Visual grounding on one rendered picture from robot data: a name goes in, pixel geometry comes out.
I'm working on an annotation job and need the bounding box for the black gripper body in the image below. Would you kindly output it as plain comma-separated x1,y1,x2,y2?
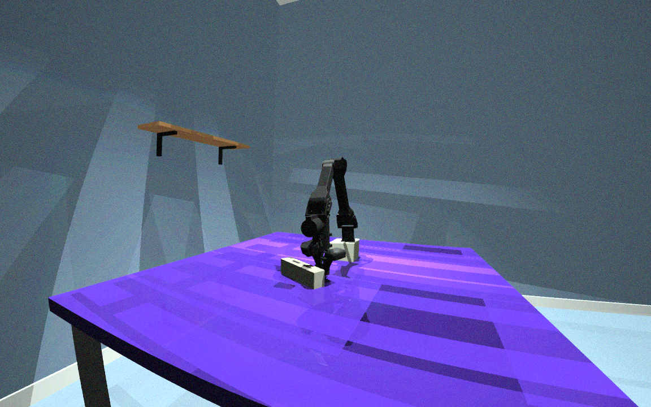
313,231,346,261

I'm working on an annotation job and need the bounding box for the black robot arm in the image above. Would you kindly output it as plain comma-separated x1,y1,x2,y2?
300,157,358,257

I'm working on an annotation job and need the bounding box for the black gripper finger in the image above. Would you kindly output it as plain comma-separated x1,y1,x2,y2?
312,252,324,264
320,256,333,274

